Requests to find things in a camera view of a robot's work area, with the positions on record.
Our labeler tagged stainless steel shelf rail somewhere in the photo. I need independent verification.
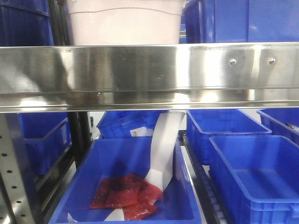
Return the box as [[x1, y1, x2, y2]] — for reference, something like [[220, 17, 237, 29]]
[[0, 42, 299, 112]]

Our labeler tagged far right blue bin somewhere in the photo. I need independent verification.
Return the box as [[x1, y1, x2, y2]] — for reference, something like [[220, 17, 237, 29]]
[[257, 108, 299, 145]]

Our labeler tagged upper left dark blue bin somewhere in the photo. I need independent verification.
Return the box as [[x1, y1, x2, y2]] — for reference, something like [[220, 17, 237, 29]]
[[0, 0, 54, 47]]

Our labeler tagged front blue bin with bags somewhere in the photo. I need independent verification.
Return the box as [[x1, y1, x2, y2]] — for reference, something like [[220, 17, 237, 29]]
[[50, 137, 202, 224]]

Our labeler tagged white plastic bin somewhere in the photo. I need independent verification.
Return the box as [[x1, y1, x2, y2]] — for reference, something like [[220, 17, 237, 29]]
[[66, 0, 185, 45]]

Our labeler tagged roller conveyor track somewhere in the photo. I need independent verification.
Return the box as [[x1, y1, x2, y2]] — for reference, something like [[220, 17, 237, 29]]
[[179, 130, 231, 224]]

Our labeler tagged left lower blue bin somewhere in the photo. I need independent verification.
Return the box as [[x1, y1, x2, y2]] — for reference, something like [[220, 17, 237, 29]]
[[17, 113, 72, 176]]

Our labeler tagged perforated steel shelf post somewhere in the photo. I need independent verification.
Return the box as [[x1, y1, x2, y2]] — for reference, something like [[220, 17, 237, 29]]
[[0, 113, 41, 224]]

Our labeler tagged front right blue bin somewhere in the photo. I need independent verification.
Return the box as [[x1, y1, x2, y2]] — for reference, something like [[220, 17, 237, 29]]
[[209, 135, 299, 224]]

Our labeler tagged upper right blue bin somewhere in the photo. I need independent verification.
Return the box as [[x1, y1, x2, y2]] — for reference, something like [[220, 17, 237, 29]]
[[183, 0, 299, 43]]

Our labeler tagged white paper strip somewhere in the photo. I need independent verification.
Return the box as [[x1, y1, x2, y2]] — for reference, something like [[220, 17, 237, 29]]
[[67, 111, 186, 222]]

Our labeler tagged rear right blue bin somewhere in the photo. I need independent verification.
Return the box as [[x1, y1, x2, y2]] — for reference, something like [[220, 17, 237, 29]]
[[186, 109, 272, 165]]

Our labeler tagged tilted rear blue bin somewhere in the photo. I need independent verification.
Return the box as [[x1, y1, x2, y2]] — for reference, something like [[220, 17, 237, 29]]
[[97, 110, 167, 139]]

